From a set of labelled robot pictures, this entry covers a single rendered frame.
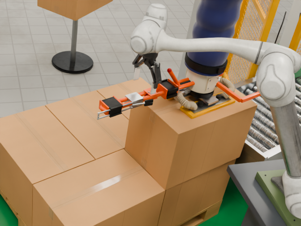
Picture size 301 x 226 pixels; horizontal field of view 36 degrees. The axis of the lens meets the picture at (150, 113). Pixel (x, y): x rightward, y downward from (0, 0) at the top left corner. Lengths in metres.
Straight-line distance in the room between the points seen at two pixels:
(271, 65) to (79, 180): 1.24
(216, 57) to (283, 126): 0.60
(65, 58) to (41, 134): 1.88
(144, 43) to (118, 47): 3.11
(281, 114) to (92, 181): 1.13
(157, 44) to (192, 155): 0.83
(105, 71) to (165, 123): 2.22
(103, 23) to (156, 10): 3.46
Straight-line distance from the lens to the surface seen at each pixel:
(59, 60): 4.61
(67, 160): 2.70
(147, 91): 2.36
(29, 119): 2.98
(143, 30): 1.94
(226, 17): 2.33
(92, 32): 5.27
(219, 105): 2.61
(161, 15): 2.07
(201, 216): 3.25
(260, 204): 2.41
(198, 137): 2.49
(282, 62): 1.91
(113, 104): 2.21
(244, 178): 2.52
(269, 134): 3.27
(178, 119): 2.44
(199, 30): 2.38
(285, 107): 1.96
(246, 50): 2.05
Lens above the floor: 2.36
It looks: 35 degrees down
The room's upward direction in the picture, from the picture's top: 11 degrees clockwise
